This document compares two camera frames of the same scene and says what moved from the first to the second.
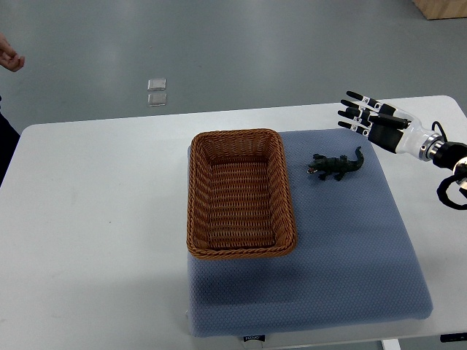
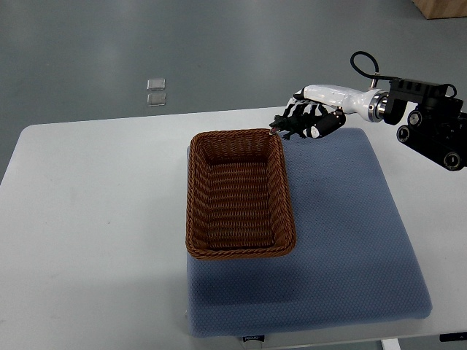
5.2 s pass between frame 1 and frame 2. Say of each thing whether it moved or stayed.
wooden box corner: stayed
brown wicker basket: stayed
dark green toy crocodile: moved
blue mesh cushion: stayed
